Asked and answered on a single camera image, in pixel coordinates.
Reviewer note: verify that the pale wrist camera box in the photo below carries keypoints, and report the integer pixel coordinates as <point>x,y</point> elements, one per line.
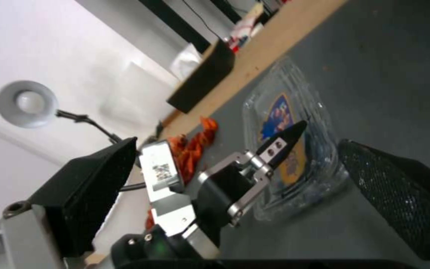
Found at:
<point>161,168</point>

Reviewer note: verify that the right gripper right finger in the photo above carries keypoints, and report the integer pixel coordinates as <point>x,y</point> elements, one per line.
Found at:
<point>405,196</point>

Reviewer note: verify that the white crumpled tissue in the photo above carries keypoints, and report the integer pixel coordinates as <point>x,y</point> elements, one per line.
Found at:
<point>187,60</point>

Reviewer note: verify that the dark grey table mat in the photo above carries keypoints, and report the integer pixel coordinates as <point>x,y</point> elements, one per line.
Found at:
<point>386,84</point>

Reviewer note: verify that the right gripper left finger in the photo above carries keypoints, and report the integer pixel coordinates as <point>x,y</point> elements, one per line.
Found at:
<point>80,196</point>

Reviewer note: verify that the clear plastic takeout container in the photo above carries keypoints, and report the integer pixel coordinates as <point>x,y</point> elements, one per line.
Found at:
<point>312,112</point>

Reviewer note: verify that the grey desk lamp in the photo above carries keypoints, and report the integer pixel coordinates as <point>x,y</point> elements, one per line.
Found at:
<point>26,103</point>

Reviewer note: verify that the blue yellow printed packet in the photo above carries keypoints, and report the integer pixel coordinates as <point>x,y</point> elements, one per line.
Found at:
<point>280,112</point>

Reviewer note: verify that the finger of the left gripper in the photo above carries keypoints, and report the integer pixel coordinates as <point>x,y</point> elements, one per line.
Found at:
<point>246,203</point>
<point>286,140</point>

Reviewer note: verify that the red white snack packet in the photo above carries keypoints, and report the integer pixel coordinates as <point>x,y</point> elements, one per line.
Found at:
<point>245,28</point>

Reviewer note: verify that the black rectangular box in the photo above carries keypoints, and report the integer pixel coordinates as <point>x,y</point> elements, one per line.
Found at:
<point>205,78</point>

